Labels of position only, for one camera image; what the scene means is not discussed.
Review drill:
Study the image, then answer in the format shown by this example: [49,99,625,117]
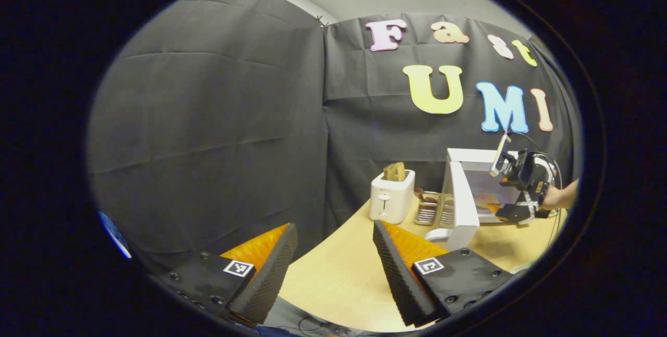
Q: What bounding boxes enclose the metal wire utensil holder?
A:
[414,190,442,226]

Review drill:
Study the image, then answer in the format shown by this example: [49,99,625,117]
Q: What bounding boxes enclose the thin black cable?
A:
[508,131,564,192]

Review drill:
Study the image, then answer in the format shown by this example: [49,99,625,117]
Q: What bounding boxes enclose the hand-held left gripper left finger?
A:
[149,222,299,326]

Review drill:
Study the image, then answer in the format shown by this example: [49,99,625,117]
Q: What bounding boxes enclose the black backdrop cloth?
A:
[86,0,582,275]

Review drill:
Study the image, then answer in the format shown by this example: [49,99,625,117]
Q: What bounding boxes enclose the white toaster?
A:
[369,169,416,224]

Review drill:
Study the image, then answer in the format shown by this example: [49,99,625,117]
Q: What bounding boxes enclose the white microwave oven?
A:
[425,148,528,252]

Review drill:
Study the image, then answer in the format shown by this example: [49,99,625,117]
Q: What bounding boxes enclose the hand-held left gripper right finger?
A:
[372,219,517,328]

